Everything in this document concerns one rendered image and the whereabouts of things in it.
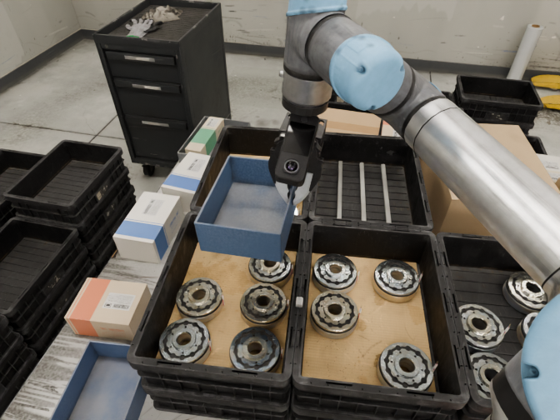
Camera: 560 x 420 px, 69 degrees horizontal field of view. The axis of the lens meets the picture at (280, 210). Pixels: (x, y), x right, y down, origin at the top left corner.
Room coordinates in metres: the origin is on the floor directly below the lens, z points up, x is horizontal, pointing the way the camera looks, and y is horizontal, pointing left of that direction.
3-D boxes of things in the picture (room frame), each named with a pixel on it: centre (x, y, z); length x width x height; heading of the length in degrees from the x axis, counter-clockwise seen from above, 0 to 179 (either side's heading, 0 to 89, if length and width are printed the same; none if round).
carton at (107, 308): (0.57, 0.43, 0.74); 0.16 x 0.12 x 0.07; 83
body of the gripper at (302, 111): (0.57, -0.04, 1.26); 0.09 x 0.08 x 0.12; 166
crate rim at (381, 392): (0.48, -0.19, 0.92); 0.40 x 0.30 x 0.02; 173
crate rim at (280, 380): (0.52, 0.11, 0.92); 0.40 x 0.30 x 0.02; 173
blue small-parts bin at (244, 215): (0.56, 0.05, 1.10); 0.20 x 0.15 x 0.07; 168
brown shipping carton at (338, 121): (1.25, -0.20, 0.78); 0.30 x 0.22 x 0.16; 74
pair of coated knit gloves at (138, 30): (2.15, 0.72, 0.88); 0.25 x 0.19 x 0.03; 167
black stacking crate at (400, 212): (0.88, -0.24, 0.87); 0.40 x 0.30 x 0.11; 173
